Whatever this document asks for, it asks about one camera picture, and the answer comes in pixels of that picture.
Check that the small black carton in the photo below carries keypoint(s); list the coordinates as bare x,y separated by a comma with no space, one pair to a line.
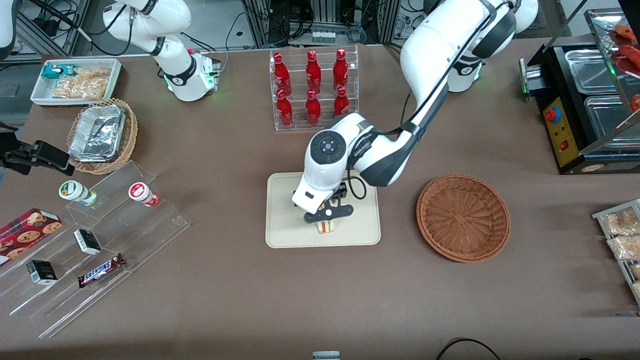
87,241
41,272

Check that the black box on wrist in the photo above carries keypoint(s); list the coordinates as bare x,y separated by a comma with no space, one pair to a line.
341,191
51,154

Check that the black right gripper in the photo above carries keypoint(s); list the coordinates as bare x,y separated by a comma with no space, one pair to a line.
20,156

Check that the red cookie box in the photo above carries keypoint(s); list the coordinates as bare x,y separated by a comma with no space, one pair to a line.
27,232

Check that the clear acrylic bottle rack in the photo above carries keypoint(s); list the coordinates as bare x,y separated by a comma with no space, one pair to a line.
325,85

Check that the tray of packaged snacks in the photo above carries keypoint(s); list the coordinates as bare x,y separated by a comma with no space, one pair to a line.
600,216

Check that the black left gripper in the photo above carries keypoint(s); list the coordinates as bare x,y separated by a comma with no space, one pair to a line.
340,191

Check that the triangular sandwich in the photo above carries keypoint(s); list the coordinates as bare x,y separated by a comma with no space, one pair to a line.
327,228

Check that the steel food pan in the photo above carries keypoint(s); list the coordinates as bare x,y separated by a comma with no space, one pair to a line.
607,120
590,70

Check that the beige plastic tray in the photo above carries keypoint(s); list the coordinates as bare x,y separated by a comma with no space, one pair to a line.
285,225

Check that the green snack packet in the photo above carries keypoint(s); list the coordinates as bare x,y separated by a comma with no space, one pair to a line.
55,71

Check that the red label yogurt bottle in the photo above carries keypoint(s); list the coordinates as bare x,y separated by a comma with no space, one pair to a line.
141,193

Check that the black box on right wrist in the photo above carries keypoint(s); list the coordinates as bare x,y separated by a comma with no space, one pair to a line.
51,154

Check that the white rectangular snack bin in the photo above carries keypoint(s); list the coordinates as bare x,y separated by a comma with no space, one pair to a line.
42,95

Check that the aluminium foil tray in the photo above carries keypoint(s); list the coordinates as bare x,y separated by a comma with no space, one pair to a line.
97,132

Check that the clear acrylic stepped stand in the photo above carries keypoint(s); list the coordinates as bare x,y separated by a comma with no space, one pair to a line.
125,235

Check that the Snickers chocolate bar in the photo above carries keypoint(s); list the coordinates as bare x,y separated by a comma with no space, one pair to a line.
100,270

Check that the green label yogurt bottle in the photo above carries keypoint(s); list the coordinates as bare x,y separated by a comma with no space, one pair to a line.
75,191

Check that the aluminium frame rack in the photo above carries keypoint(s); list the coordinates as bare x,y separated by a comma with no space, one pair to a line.
325,12

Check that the red cola bottle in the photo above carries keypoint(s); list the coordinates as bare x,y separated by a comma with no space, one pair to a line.
340,69
341,104
284,110
313,109
281,72
313,70

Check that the black food warmer appliance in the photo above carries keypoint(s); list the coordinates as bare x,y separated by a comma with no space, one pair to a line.
556,62

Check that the clear bag of pastry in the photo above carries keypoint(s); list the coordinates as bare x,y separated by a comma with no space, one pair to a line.
625,247
622,221
637,290
636,271

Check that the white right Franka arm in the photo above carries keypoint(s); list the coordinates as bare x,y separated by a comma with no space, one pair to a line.
150,30

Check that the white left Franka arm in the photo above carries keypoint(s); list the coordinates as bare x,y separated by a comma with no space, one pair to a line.
435,50

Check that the brown round wicker basket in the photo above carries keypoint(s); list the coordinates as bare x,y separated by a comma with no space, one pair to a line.
462,217

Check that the light wicker basket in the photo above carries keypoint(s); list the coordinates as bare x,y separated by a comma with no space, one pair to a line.
131,130

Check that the black box on left wrist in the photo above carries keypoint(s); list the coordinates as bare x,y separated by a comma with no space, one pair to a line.
341,191

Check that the grey device at table edge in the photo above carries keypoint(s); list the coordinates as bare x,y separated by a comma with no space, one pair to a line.
326,355

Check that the clear bag of crackers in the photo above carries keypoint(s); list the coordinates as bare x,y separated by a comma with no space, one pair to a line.
95,73
80,89

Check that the white power strip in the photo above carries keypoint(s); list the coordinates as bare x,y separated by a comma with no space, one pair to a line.
323,36

